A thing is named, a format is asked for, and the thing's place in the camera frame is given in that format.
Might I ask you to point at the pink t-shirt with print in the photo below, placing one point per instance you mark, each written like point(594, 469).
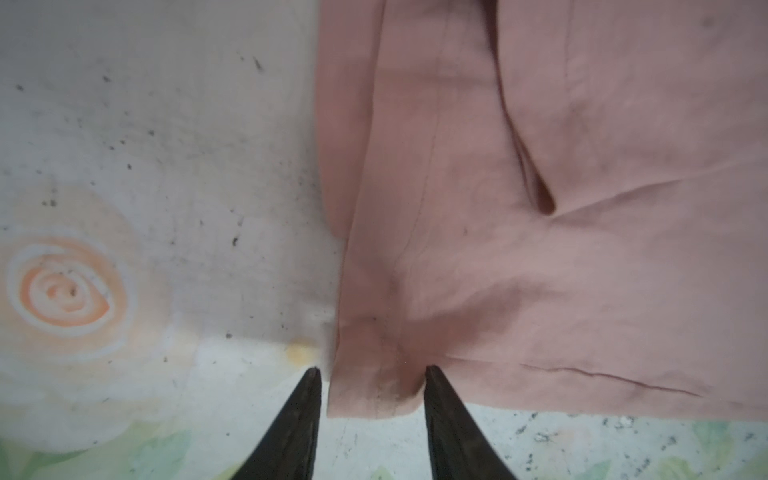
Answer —
point(562, 204)

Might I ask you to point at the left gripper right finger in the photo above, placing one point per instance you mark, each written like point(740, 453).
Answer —
point(458, 450)

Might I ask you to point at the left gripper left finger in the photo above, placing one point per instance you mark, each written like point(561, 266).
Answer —
point(288, 448)

